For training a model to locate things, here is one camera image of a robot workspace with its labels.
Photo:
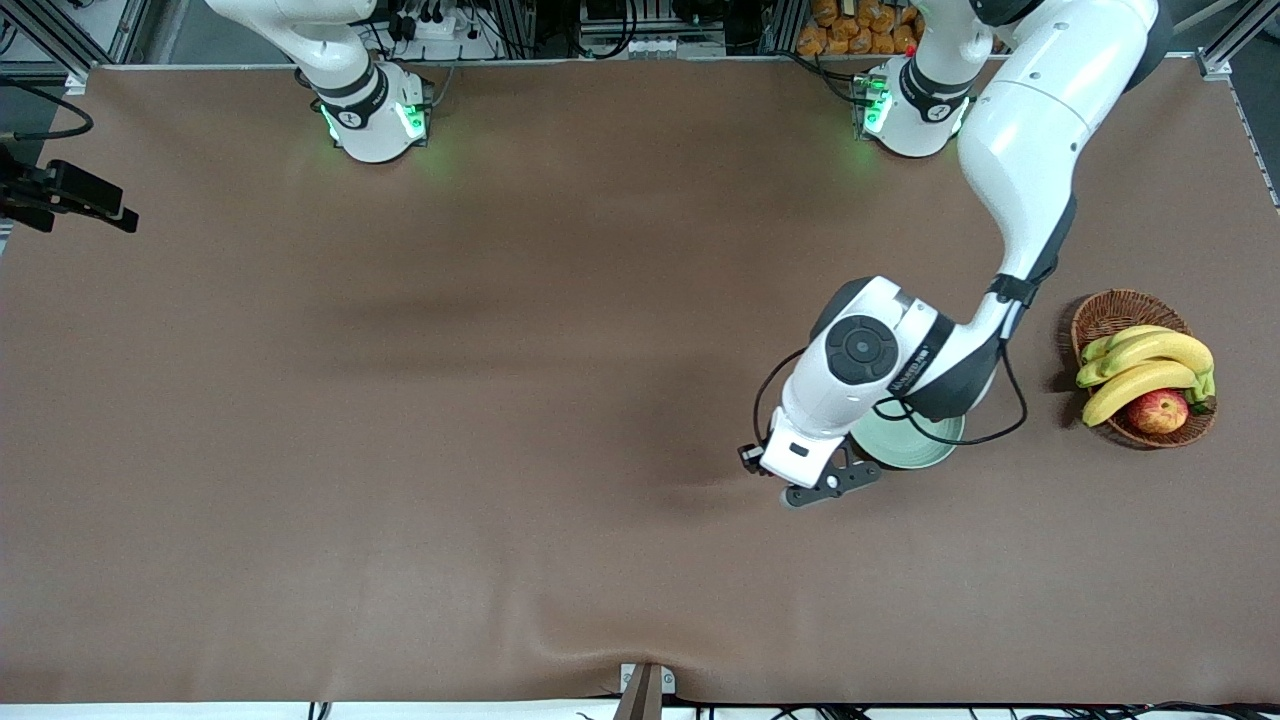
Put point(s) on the orange bread rolls pile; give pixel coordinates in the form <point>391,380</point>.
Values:
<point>850,30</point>

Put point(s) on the white power strip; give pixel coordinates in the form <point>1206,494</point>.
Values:
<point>460,30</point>

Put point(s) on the pale green round plate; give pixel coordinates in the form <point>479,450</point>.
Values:
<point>915,452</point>

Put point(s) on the brown table cloth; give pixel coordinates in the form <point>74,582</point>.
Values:
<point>500,300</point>

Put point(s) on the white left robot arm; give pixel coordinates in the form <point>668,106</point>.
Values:
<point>1040,130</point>

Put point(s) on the red yellow apple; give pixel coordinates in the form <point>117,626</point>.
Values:
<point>1158,412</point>

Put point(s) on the brown wicker basket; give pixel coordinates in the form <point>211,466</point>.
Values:
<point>1110,310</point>

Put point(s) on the yellow banana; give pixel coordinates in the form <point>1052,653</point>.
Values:
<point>1160,347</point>
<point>1088,374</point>
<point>1140,385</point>
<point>1098,347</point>

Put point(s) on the black equipment rack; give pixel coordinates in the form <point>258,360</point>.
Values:
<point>560,20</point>

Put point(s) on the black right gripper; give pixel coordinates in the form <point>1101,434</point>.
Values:
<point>30,192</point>

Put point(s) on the aluminium frame profile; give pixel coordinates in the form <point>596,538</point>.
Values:
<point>45,35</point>
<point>1215,62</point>

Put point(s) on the white terminal strip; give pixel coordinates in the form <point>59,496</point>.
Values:
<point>675,47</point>

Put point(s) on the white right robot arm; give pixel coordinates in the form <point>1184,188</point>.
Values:
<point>370,120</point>

